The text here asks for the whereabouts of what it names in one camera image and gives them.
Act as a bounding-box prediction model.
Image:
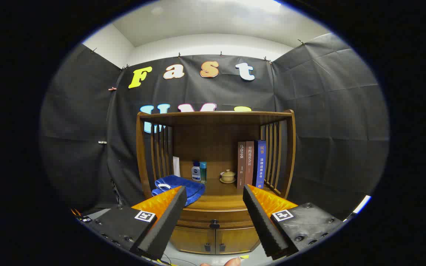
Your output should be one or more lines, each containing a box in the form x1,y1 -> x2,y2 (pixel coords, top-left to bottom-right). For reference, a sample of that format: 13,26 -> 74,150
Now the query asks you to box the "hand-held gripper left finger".
77,186 -> 187,261

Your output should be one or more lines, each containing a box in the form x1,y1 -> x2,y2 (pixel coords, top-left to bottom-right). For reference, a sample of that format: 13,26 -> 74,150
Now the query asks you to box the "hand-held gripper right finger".
243,184 -> 345,260

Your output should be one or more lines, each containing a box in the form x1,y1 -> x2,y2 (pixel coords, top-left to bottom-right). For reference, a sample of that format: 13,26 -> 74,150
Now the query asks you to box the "wooden drawer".
176,207 -> 255,230

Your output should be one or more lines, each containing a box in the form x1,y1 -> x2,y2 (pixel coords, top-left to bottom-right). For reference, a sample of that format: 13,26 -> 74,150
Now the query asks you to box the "wooden cabinet door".
215,226 -> 261,255
169,226 -> 216,255

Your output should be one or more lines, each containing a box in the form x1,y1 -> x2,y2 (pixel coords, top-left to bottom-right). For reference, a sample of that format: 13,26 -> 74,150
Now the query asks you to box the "wooden countertop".
150,177 -> 285,211

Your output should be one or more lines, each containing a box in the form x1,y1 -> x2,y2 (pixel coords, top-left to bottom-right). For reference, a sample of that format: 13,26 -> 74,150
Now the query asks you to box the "wooden cabinet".
136,109 -> 295,255

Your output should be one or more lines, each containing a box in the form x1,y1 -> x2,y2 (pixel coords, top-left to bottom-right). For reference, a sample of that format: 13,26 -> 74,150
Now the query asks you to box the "folded blue towel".
151,175 -> 206,207

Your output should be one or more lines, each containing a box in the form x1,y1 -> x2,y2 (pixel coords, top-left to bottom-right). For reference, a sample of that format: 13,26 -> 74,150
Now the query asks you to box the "beige lidded tea cup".
219,169 -> 236,184

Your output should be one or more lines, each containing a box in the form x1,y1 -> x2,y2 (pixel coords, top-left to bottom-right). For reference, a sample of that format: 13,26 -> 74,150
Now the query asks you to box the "blue book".
253,140 -> 267,189

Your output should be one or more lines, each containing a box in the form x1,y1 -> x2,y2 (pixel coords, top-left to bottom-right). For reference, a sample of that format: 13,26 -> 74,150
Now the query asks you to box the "dark brown book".
237,141 -> 246,190

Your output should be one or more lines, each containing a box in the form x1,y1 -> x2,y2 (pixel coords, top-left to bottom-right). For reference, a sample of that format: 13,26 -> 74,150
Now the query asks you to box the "reddish brown book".
245,141 -> 254,186

